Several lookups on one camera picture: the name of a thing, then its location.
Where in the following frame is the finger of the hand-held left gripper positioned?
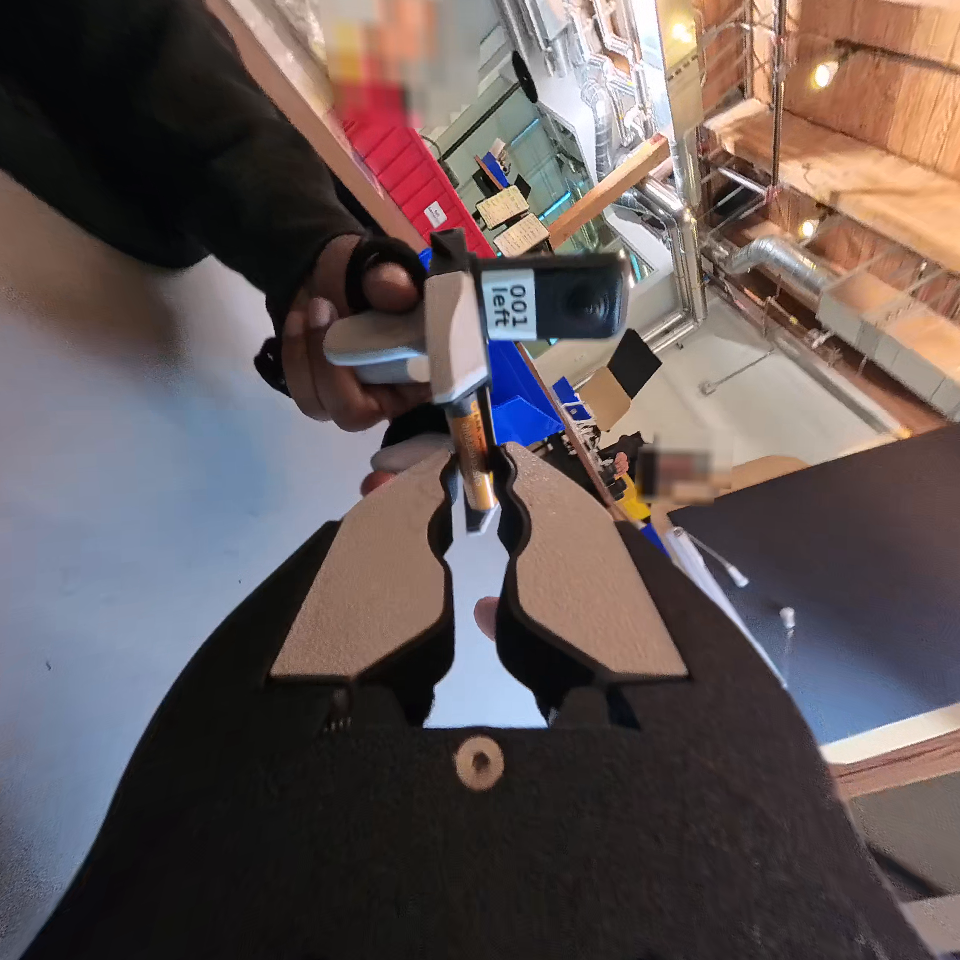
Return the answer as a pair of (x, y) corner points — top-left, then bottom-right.
(477, 384), (498, 478)
(423, 268), (494, 408)

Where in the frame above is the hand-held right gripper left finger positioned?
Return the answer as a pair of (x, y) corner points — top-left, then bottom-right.
(268, 450), (462, 725)

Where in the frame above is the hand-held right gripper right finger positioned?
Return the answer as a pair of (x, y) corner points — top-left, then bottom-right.
(492, 442), (690, 725)

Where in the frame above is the blue plastic bin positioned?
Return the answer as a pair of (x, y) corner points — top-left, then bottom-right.
(420, 247), (571, 451)
(551, 378), (594, 421)

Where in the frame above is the yellow black battery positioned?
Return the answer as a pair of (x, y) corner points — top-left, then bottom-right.
(446, 397), (500, 515)

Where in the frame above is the person's left forearm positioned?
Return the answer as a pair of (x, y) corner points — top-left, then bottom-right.
(0, 0), (369, 331)

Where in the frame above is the black wood-framed board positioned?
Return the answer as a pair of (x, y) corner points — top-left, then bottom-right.
(648, 423), (960, 800)
(581, 330), (665, 432)

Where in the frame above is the long wooden table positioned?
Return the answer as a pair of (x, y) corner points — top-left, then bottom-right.
(517, 341), (676, 556)

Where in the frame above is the wooden support column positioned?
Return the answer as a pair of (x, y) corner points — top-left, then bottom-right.
(547, 135), (672, 249)

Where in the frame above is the black floor lamp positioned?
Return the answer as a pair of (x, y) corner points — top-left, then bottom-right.
(438, 51), (541, 166)

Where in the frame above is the silver vertical duct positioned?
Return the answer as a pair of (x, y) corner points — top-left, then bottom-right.
(585, 127), (710, 354)

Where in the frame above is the silver ventilation duct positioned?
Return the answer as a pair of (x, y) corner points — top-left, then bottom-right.
(723, 234), (960, 421)

